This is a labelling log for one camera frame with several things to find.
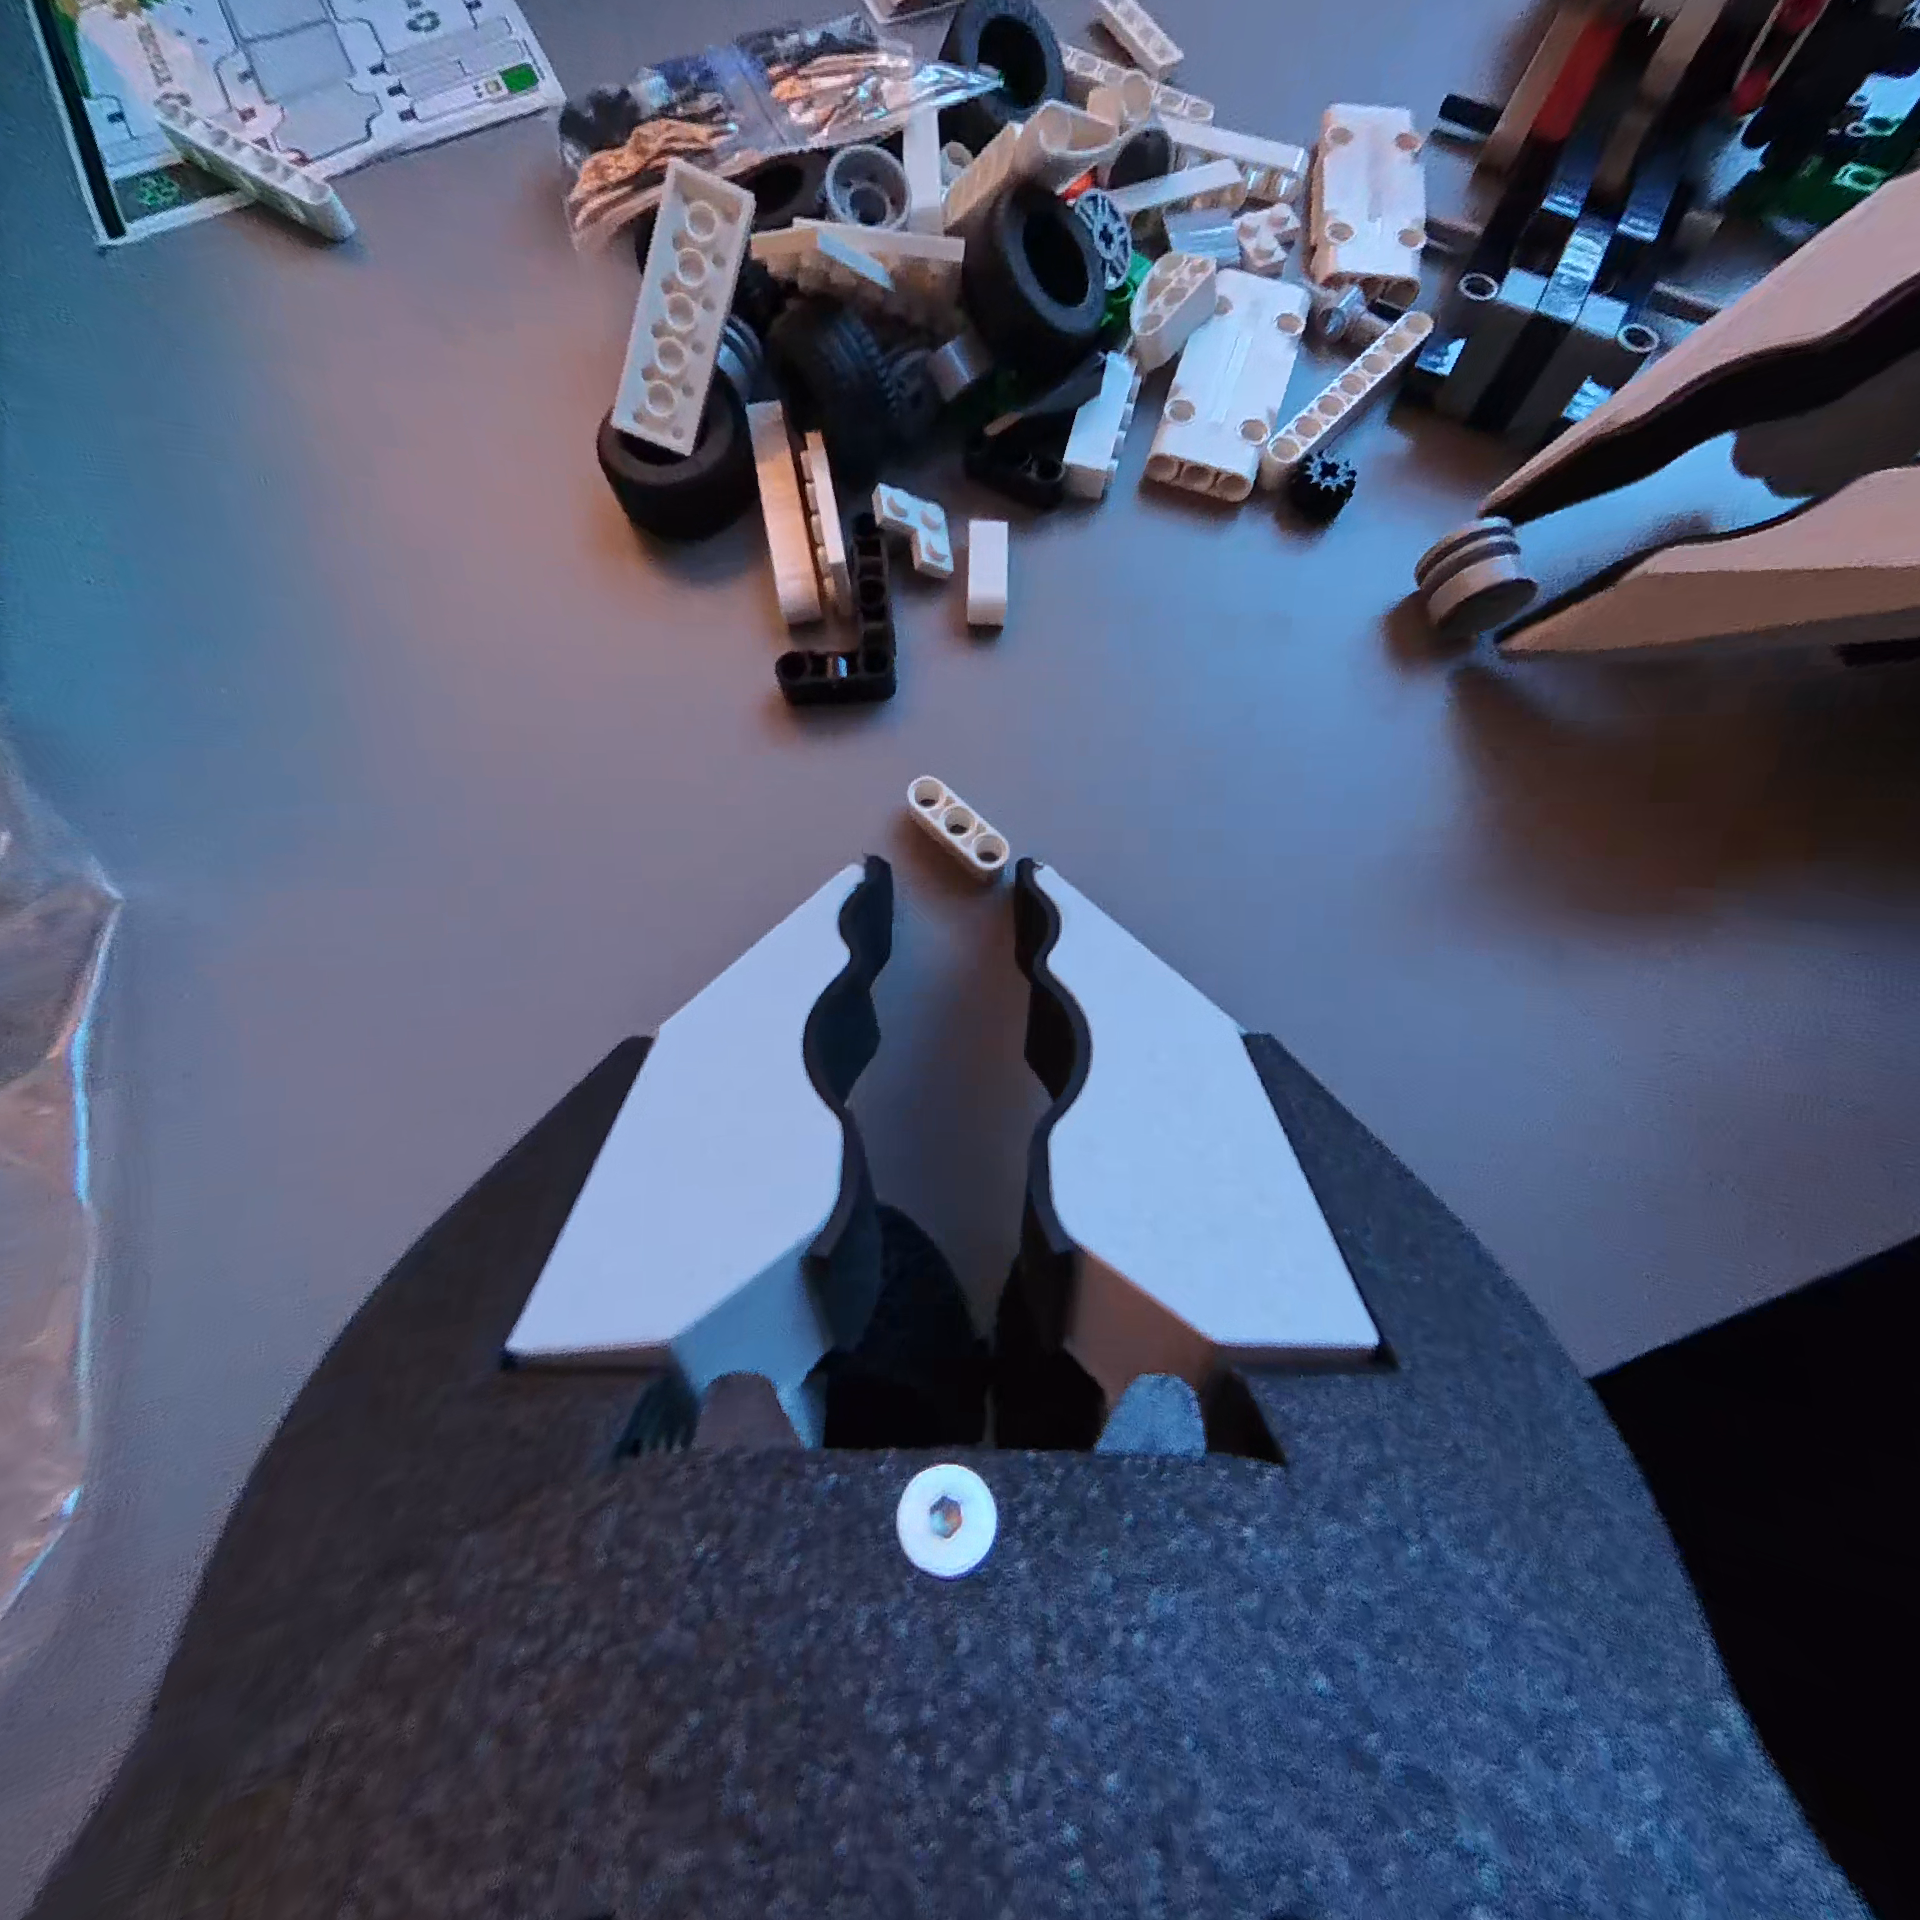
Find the small black gear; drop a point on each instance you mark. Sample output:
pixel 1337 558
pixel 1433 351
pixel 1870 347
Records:
pixel 1324 487

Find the person's black clothing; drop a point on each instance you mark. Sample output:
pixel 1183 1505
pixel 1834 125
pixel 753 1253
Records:
pixel 1786 1577

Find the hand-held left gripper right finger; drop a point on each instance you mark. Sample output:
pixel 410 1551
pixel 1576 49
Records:
pixel 1200 1202

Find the partly built lego truck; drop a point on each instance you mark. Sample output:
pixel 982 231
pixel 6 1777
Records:
pixel 1576 255

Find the grey ribbed wheel hub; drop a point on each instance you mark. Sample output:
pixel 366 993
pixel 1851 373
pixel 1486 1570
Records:
pixel 1478 579

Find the large clear plastic bag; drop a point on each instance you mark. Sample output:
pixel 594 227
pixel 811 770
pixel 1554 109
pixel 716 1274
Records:
pixel 43 1125

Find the pile of lego pieces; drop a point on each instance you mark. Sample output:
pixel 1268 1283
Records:
pixel 1036 263

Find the green and white sticker sheet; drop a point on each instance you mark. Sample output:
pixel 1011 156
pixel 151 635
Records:
pixel 330 77

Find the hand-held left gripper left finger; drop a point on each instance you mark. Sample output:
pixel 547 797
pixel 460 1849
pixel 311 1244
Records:
pixel 704 1185

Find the white seven-hole beam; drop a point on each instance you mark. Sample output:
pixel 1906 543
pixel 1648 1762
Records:
pixel 255 166

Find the white three-hole beam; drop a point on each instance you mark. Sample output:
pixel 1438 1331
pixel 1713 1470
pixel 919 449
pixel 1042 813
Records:
pixel 960 826

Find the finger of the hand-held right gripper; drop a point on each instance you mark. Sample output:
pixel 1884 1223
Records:
pixel 1723 331
pixel 1755 587

